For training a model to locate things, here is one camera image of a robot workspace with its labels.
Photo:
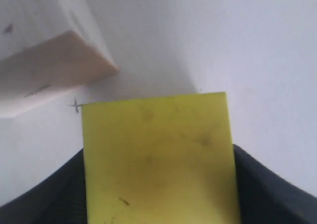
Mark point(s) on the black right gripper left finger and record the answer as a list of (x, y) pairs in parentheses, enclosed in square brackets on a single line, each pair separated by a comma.
[(59, 199)]

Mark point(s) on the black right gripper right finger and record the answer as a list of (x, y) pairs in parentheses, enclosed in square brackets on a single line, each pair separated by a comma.
[(266, 198)]

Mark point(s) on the yellow cube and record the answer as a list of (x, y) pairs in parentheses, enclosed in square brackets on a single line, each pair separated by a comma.
[(160, 161)]

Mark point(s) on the large pale wooden cube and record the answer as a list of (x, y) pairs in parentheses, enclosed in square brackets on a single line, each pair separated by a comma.
[(48, 48)]

